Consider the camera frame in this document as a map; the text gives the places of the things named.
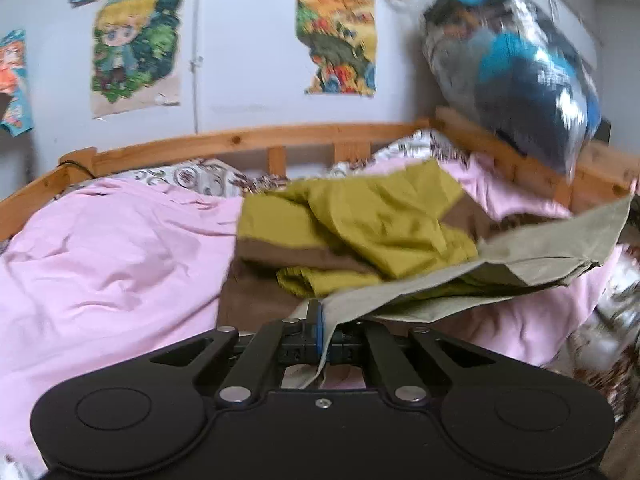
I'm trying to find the white wall pipe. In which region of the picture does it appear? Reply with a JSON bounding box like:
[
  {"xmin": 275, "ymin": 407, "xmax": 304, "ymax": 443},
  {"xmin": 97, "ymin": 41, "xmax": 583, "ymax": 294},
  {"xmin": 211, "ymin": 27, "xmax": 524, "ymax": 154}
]
[{"xmin": 192, "ymin": 0, "xmax": 206, "ymax": 133}]

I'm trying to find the blond figure green wall poster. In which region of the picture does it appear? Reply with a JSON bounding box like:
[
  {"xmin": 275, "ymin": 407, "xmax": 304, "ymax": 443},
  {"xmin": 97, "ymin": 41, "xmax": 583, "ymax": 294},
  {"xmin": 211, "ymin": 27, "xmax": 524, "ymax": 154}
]
[{"xmin": 90, "ymin": 0, "xmax": 182, "ymax": 120}]

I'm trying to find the pink bed sheet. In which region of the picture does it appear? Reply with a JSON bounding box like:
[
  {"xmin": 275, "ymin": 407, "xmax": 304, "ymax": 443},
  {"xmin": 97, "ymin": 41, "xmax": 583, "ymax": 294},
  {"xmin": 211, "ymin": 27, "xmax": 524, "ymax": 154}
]
[{"xmin": 0, "ymin": 152, "xmax": 623, "ymax": 476}]

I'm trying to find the black cable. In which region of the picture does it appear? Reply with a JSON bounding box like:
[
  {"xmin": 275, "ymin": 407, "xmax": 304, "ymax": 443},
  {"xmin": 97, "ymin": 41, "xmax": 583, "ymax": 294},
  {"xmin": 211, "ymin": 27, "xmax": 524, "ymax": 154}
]
[{"xmin": 59, "ymin": 159, "xmax": 97, "ymax": 179}]

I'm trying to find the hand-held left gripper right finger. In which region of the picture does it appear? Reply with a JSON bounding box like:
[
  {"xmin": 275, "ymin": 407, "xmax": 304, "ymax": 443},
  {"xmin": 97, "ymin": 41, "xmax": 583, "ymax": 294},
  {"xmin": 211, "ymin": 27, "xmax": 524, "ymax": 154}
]
[{"xmin": 325, "ymin": 319, "xmax": 501, "ymax": 407}]

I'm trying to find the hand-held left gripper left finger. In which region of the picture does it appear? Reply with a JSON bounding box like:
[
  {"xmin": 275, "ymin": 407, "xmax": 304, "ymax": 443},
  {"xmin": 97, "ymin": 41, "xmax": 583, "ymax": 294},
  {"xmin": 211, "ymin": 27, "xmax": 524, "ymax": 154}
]
[{"xmin": 150, "ymin": 300, "xmax": 325, "ymax": 408}]

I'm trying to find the wooden bed frame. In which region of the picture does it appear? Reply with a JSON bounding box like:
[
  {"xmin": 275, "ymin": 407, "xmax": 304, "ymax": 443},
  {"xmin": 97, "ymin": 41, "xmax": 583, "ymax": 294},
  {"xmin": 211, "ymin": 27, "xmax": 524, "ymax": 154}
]
[{"xmin": 0, "ymin": 107, "xmax": 640, "ymax": 246}]

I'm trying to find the olive beige brown hooded jacket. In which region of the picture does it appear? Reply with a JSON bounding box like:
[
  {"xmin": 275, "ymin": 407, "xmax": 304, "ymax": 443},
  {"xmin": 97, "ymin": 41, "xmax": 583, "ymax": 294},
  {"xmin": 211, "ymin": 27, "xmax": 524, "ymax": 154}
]
[{"xmin": 217, "ymin": 157, "xmax": 633, "ymax": 386}]

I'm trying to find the clear plastic bag of clothes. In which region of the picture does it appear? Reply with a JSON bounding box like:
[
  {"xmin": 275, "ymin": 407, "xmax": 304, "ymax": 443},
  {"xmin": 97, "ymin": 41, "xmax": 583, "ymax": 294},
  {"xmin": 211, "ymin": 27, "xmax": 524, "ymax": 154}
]
[{"xmin": 400, "ymin": 0, "xmax": 603, "ymax": 181}]

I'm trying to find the floral patterned bedspread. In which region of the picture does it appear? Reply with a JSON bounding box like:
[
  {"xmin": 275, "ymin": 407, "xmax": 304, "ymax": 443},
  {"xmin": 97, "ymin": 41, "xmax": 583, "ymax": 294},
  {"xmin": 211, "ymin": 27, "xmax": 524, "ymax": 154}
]
[{"xmin": 0, "ymin": 130, "xmax": 640, "ymax": 480}]

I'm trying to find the colourful landscape wall poster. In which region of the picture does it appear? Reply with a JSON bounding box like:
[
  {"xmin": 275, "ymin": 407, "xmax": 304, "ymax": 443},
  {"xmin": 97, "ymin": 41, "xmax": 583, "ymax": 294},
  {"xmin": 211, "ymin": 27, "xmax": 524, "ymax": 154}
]
[{"xmin": 295, "ymin": 0, "xmax": 377, "ymax": 96}]

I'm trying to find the orange-haired figure wall poster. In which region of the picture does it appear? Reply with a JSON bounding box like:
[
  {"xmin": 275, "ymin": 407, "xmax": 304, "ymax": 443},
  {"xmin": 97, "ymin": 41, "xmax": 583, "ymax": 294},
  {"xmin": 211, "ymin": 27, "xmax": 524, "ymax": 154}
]
[{"xmin": 0, "ymin": 29, "xmax": 35, "ymax": 137}]

